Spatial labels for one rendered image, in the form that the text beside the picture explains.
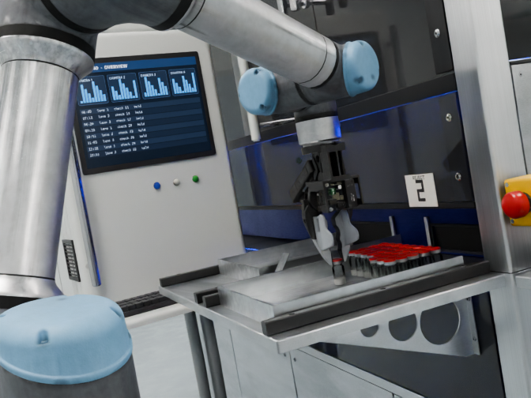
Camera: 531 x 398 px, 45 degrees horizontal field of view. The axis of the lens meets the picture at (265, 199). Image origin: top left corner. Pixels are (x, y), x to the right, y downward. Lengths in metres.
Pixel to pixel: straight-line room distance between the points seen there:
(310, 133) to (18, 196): 0.54
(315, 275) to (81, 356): 0.73
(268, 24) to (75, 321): 0.43
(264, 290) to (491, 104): 0.51
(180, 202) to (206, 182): 0.10
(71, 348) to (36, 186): 0.22
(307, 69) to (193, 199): 1.05
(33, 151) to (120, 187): 1.09
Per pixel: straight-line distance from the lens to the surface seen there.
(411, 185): 1.23
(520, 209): 0.99
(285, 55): 0.85
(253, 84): 1.01
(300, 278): 1.23
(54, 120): 0.75
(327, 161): 1.08
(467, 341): 1.19
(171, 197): 1.86
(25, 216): 0.72
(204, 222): 1.90
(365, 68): 0.94
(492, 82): 1.07
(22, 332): 0.59
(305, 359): 1.87
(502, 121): 1.07
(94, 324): 0.58
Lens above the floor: 1.12
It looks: 3 degrees down
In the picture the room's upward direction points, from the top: 10 degrees counter-clockwise
